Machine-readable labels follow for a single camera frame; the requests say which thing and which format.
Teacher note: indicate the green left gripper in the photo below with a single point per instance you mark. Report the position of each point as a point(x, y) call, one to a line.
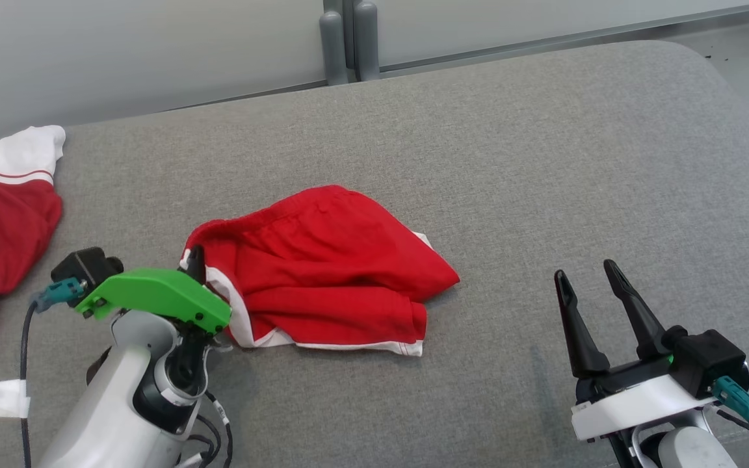
point(160, 292)

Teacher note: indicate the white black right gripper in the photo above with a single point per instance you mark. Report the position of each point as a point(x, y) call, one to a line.
point(634, 400)

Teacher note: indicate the red shorts with white trim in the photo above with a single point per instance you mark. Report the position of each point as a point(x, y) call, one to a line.
point(322, 260)

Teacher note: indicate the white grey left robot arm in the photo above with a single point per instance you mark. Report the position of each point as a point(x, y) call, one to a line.
point(121, 403)

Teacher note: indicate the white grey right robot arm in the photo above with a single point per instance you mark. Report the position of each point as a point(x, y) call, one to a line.
point(686, 452)

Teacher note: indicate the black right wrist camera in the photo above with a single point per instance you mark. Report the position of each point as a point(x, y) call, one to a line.
point(706, 361)

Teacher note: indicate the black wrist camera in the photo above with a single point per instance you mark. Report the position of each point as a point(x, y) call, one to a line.
point(706, 361)
point(85, 265)

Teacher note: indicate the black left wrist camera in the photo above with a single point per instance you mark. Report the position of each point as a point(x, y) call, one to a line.
point(85, 265)

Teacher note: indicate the teal left camera connector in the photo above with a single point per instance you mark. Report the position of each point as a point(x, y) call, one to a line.
point(61, 292)

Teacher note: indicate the teal camera connector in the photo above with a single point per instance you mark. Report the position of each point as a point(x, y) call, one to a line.
point(738, 400)
point(61, 292)

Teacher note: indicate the teal right camera connector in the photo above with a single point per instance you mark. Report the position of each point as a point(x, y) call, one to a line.
point(738, 400)

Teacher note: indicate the grey round post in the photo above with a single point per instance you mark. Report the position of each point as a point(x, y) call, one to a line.
point(366, 39)

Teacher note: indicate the grey metal rail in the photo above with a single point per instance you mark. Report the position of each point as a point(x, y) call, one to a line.
point(543, 43)

